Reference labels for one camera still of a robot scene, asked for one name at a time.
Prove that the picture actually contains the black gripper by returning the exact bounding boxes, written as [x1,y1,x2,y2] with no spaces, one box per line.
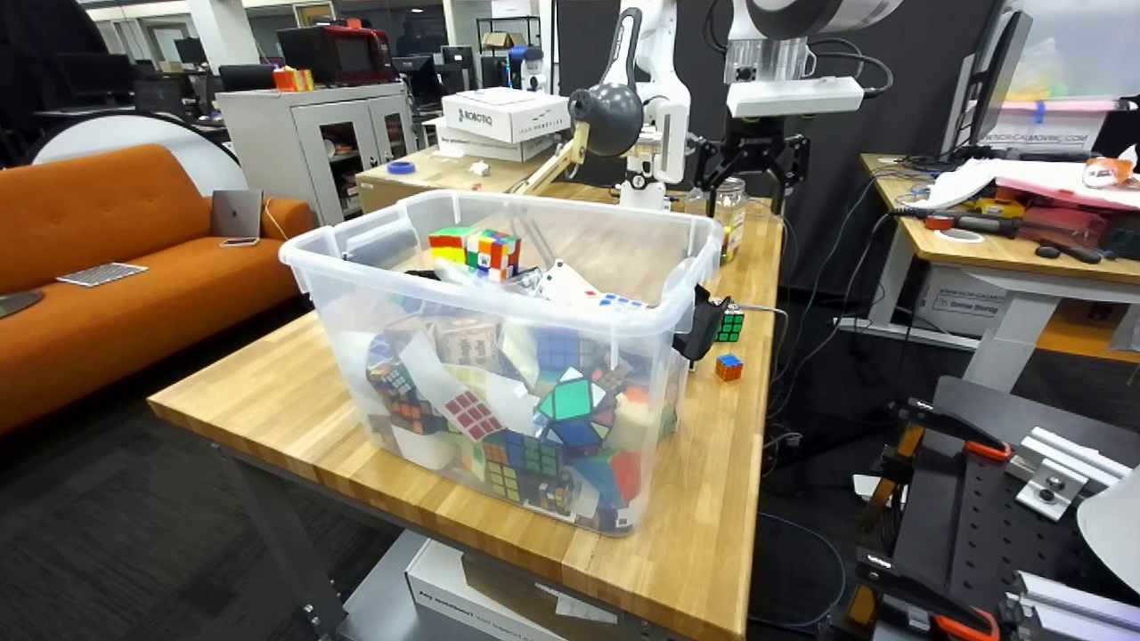
[694,116,815,217]

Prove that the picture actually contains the small green cube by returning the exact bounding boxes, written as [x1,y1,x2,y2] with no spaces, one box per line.
[708,309,749,348]

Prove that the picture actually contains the rainbow striped puzzle cube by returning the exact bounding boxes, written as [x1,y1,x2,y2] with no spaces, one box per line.
[424,224,526,287]

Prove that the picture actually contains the red and blue puzzle cube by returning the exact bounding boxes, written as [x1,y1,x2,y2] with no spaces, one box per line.
[604,450,652,530]

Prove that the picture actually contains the beige puzzle cube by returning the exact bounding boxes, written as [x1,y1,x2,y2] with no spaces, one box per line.
[433,316,504,370]

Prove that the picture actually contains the red and white puzzle cube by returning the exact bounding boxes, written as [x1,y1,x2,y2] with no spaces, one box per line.
[442,389,505,446]

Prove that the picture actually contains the green and yellow puzzle cube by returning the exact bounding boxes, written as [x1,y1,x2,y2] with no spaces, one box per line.
[477,433,563,510]

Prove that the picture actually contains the dark multicolour puzzle cube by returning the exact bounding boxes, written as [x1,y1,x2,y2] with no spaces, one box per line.
[365,353,449,439]

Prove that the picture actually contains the plain white cube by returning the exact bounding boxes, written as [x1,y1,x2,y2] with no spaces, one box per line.
[389,424,461,475]

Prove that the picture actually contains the black curtain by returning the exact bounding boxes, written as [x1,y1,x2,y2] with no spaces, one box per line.
[556,0,1013,307]

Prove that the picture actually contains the white upright machine column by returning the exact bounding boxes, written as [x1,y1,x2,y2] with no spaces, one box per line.
[600,0,694,209]

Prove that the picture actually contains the black clamp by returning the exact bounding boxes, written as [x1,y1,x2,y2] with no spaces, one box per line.
[670,281,732,369]

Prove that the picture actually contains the white papers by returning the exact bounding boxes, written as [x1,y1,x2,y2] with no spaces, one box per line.
[893,158,1007,217]

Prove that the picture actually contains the black computer monitor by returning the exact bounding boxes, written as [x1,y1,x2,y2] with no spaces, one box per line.
[941,5,1038,166]

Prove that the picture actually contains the white cardboard box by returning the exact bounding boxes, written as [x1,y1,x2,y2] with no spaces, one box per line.
[440,87,573,147]

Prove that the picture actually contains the wooden desk with white legs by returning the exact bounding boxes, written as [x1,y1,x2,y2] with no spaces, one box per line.
[830,151,1140,395]

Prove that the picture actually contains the flat white box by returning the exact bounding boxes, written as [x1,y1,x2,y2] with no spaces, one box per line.
[427,119,563,167]

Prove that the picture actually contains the teal megaminx puzzle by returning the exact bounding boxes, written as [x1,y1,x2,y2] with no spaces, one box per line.
[535,369,600,428]

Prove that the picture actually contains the red tool case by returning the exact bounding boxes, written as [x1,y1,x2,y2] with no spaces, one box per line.
[996,175,1140,260]

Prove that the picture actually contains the black perforated panel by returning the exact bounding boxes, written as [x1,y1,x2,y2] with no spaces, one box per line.
[889,374,1140,620]

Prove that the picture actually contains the aluminium extrusion piece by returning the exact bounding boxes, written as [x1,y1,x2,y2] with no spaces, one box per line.
[1007,424,1137,529]

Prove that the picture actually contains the clear plastic storage bin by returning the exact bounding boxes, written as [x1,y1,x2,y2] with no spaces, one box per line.
[279,190,732,538]

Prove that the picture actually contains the dark red machine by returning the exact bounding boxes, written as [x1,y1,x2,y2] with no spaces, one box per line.
[279,20,401,91]

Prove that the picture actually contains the orange object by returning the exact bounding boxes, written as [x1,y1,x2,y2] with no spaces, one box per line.
[271,66,321,98]

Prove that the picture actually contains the white cabinet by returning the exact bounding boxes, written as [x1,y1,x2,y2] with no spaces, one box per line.
[215,79,422,230]

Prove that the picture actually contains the white curved plate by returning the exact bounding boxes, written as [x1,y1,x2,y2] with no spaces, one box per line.
[1073,462,1140,600]

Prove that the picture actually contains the white box under table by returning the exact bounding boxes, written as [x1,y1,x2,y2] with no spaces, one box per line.
[403,535,670,641]

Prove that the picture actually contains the grey tablet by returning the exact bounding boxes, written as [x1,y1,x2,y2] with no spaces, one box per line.
[209,190,264,245]

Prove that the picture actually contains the white metal rails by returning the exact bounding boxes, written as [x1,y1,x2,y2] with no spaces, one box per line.
[1007,566,1140,641]

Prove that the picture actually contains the white round table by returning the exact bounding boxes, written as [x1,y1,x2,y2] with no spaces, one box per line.
[29,112,250,199]

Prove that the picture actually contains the flat grey pad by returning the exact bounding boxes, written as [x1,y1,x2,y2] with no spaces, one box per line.
[53,260,155,294]

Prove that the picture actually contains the orange sofa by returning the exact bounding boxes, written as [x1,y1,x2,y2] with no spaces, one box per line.
[0,142,321,439]

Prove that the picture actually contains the dark flat object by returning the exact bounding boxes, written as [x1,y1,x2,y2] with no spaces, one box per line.
[0,289,50,322]

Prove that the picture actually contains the white wrist mount bar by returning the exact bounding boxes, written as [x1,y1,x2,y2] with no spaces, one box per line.
[724,77,870,123]

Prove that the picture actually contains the orange handled clamp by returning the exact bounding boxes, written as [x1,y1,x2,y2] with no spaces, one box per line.
[893,398,1016,472]
[847,557,1007,641]

